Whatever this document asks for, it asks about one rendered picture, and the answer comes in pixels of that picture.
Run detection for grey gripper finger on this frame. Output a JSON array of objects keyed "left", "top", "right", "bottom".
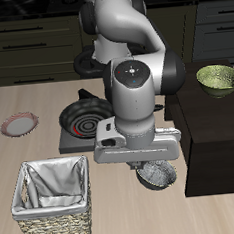
[{"left": 126, "top": 160, "right": 144, "bottom": 171}]

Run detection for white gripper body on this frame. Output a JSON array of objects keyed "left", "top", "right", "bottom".
[{"left": 91, "top": 126, "right": 184, "bottom": 168}]

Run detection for black bowl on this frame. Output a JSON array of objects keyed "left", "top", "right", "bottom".
[{"left": 134, "top": 157, "right": 179, "bottom": 193}]

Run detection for white lined wicker basket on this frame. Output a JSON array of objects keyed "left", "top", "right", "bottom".
[{"left": 5, "top": 154, "right": 96, "bottom": 234}]

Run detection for green bowl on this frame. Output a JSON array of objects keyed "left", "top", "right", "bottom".
[{"left": 195, "top": 63, "right": 234, "bottom": 101}]

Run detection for black frying pan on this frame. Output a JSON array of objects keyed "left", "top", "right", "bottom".
[{"left": 56, "top": 85, "right": 119, "bottom": 142}]

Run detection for dark grey stove plate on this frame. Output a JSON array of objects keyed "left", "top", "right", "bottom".
[{"left": 56, "top": 123, "right": 100, "bottom": 155}]

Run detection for white plate with pink rim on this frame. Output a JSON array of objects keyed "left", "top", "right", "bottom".
[{"left": 0, "top": 110, "right": 41, "bottom": 139}]

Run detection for dark kitchen cupboards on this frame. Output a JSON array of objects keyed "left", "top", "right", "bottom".
[{"left": 0, "top": 0, "right": 234, "bottom": 88}]

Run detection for flat black base plate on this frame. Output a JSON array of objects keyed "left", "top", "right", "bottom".
[{"left": 71, "top": 40, "right": 153, "bottom": 81}]

